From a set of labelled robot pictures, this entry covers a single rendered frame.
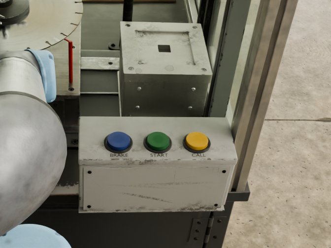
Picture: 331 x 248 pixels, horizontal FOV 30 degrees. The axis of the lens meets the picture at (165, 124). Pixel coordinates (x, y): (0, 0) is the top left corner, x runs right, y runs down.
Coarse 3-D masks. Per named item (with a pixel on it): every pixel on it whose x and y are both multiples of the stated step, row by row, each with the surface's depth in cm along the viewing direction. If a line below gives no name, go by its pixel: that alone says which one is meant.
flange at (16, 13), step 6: (6, 0) 124; (12, 0) 125; (18, 0) 127; (24, 0) 127; (0, 6) 124; (6, 6) 124; (12, 6) 125; (18, 6) 125; (24, 6) 126; (0, 12) 123; (6, 12) 123; (12, 12) 124; (18, 12) 124; (24, 12) 125; (0, 18) 122; (6, 18) 122; (12, 18) 123; (18, 18) 124
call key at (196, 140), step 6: (192, 132) 111; (198, 132) 111; (186, 138) 110; (192, 138) 110; (198, 138) 110; (204, 138) 110; (186, 144) 110; (192, 144) 109; (198, 144) 109; (204, 144) 109; (198, 150) 109
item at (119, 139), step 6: (114, 132) 109; (120, 132) 109; (108, 138) 108; (114, 138) 108; (120, 138) 108; (126, 138) 109; (108, 144) 108; (114, 144) 107; (120, 144) 107; (126, 144) 108
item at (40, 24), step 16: (32, 0) 129; (48, 0) 130; (64, 0) 130; (80, 0) 131; (32, 16) 125; (48, 16) 126; (64, 16) 126; (80, 16) 127; (0, 32) 120; (16, 32) 121; (32, 32) 121; (48, 32) 122; (64, 32) 122; (0, 48) 117; (16, 48) 117; (32, 48) 118
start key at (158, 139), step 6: (156, 132) 110; (162, 132) 111; (150, 138) 109; (156, 138) 109; (162, 138) 109; (168, 138) 110; (150, 144) 108; (156, 144) 108; (162, 144) 108; (168, 144) 109
